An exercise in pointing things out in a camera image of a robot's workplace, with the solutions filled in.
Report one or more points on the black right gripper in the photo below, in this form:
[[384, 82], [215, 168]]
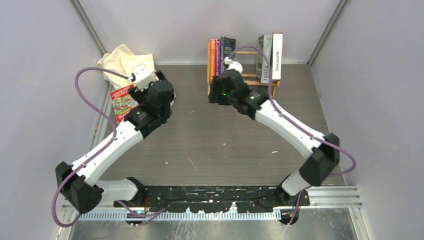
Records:
[[216, 89]]

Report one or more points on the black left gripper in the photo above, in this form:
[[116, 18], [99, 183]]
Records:
[[140, 96]]

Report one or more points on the dark blue book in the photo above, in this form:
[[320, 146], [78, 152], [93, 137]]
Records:
[[227, 48]]

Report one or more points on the wooden book rack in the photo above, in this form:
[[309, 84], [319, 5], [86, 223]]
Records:
[[249, 78]]

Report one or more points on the purple cartoon book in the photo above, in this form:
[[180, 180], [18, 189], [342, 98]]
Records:
[[217, 64]]

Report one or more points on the orange treehouse book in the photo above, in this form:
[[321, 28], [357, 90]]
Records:
[[212, 56]]

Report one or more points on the grey ianra book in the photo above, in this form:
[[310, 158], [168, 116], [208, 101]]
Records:
[[264, 44]]

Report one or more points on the white Decorate book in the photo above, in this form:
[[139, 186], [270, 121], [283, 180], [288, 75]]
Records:
[[276, 55]]

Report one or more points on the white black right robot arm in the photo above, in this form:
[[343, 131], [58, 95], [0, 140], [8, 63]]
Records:
[[319, 150]]

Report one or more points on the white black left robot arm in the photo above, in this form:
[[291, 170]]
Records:
[[80, 182]]

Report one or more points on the red treehouse book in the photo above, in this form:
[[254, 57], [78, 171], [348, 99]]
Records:
[[122, 102]]

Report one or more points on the cream cloth bag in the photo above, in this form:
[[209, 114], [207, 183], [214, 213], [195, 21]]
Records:
[[122, 61]]

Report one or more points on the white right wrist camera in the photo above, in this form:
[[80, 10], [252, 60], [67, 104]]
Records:
[[230, 64]]

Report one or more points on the black mounting base plate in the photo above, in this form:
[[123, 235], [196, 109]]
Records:
[[217, 199]]

